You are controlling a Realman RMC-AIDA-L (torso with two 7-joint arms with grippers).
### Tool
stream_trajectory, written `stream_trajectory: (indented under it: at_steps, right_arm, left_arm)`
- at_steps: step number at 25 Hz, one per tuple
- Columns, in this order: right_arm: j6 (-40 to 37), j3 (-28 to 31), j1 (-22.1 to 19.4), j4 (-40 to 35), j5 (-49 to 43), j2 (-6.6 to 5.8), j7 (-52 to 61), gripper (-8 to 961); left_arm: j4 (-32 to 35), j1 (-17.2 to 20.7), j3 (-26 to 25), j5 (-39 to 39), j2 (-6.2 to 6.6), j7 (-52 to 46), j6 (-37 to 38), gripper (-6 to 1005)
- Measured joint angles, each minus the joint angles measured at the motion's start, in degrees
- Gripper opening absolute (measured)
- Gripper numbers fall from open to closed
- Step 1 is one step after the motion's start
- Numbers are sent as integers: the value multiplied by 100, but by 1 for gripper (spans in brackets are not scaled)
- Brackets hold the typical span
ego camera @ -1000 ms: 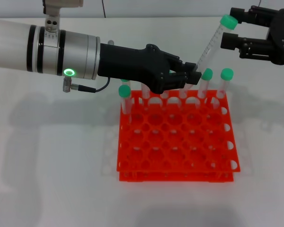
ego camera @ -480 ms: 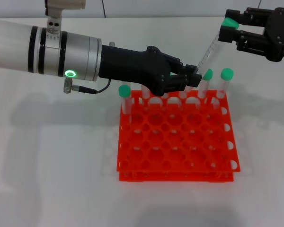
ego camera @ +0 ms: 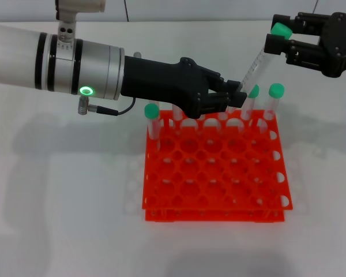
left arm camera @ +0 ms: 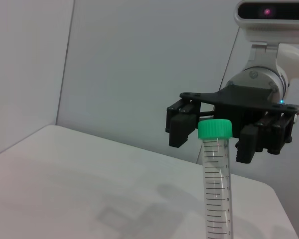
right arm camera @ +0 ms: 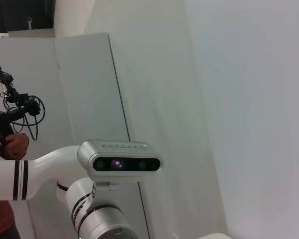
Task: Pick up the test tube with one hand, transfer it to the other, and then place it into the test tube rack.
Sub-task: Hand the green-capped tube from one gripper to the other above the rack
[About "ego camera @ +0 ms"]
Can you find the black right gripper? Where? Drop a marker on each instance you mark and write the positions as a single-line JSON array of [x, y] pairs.
[[337, 43]]

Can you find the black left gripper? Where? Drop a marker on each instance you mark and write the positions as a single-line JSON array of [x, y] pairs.
[[161, 83]]

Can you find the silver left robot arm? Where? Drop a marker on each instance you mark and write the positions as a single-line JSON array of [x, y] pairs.
[[46, 60]]

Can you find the orange test tube rack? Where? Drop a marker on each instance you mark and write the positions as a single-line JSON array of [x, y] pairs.
[[219, 184]]

